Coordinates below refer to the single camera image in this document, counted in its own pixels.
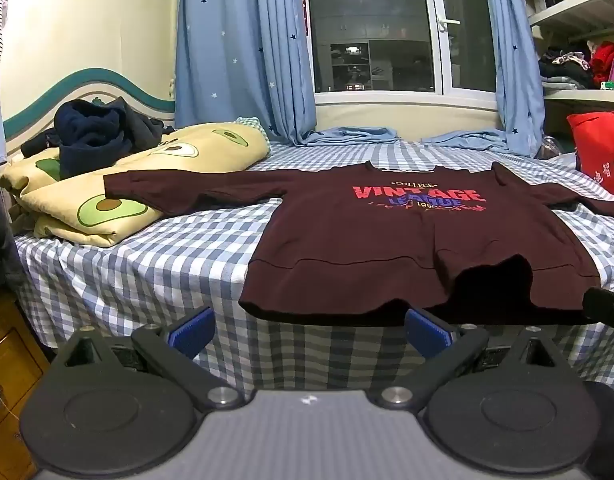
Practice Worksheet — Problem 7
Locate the dark navy clothes pile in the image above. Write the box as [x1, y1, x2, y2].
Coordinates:
[22, 97, 175, 181]

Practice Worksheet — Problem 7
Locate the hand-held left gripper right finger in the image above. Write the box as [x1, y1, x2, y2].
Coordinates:
[374, 307, 563, 411]

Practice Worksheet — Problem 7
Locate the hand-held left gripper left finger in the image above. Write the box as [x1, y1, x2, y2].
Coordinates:
[54, 306, 243, 411]

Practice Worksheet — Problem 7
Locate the wooden nightstand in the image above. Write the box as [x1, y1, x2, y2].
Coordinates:
[0, 287, 50, 480]

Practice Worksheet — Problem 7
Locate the small checked pillow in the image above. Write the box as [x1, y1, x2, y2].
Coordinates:
[234, 116, 272, 140]

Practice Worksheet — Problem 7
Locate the blue checked bed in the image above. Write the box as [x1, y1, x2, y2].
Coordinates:
[12, 135, 614, 403]

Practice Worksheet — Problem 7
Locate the red fabric bag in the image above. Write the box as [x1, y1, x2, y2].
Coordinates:
[566, 110, 614, 220]

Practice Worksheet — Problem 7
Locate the white framed window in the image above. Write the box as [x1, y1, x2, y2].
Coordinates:
[301, 0, 499, 97]

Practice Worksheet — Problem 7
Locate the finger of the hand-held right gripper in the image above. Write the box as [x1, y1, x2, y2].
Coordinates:
[582, 285, 614, 335]

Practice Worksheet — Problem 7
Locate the red garment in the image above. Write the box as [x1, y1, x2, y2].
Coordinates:
[588, 41, 614, 87]

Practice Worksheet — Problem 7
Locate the white wall shelf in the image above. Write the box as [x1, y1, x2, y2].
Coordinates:
[516, 0, 614, 111]

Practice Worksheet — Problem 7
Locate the maroon printed sweatshirt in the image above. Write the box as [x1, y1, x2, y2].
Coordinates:
[103, 161, 614, 327]

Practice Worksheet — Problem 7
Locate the blue star curtain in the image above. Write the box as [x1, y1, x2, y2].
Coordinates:
[421, 0, 547, 157]
[173, 0, 403, 147]

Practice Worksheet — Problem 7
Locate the yellow avocado print quilt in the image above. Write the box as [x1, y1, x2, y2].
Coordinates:
[0, 121, 272, 248]

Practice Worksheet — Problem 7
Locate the dark folded clothes stack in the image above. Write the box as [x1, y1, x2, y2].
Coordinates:
[538, 46, 597, 92]

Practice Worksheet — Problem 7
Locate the cream teal wavy headboard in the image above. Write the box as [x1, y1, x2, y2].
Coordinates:
[2, 67, 177, 158]

